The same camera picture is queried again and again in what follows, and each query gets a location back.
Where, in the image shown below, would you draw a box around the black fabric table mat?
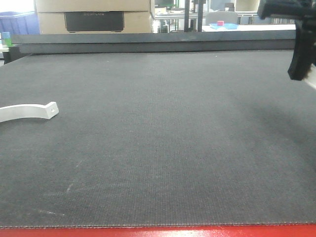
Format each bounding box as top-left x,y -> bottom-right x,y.
0,50 -> 316,227

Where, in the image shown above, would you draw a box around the black vertical post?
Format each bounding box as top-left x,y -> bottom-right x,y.
184,0 -> 204,32

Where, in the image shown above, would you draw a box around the blue bin far left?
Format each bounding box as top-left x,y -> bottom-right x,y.
0,11 -> 40,35

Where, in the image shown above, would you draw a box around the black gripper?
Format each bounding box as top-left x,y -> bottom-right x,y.
257,0 -> 316,81

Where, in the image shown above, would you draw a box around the white clamp half left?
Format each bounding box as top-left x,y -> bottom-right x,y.
0,102 -> 59,122

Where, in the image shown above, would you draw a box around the green and blue blocks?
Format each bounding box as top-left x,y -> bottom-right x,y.
1,32 -> 12,47

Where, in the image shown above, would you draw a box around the blue tray with red cube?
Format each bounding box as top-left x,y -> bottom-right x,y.
209,23 -> 238,30

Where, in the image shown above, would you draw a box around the cardboard box with black print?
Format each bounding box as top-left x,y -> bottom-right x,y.
35,0 -> 155,35

